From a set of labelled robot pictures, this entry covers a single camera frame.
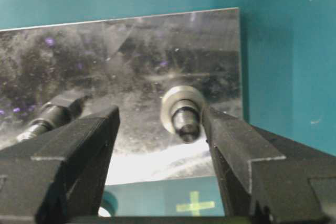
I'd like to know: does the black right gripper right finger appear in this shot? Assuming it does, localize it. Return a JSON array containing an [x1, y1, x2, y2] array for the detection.
[[202, 106, 335, 223]]

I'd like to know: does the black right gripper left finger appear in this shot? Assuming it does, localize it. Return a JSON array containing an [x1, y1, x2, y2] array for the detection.
[[1, 106, 120, 223]]

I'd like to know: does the silver metal washer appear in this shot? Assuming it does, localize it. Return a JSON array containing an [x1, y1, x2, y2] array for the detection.
[[160, 85, 206, 134]]

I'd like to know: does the left steel threaded shaft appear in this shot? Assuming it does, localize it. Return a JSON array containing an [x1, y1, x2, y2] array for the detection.
[[16, 90, 90, 142]]

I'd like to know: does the right steel shaft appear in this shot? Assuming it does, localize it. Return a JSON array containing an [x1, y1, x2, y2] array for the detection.
[[171, 99, 200, 144]]

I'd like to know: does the teal tape roll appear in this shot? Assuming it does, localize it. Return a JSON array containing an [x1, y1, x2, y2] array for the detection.
[[98, 191, 118, 217]]

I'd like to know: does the yellow cross tape marker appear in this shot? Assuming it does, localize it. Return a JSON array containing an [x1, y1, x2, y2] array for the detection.
[[176, 191, 215, 216]]

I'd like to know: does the shiny metal base plate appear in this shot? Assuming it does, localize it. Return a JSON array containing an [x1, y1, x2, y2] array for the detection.
[[1, 7, 243, 185]]

